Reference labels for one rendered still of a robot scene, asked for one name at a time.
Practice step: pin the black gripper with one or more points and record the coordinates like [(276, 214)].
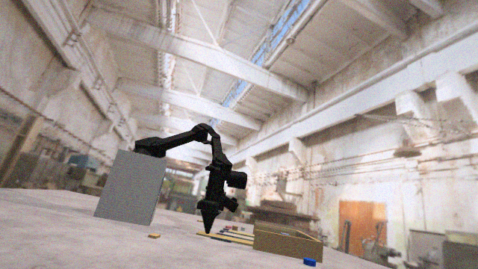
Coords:
[(209, 206)]

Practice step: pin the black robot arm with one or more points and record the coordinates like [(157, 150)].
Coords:
[(220, 167)]

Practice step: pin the small blue block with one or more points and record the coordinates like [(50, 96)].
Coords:
[(309, 262)]

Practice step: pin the orange strip with green lines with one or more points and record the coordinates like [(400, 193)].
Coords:
[(234, 240)]

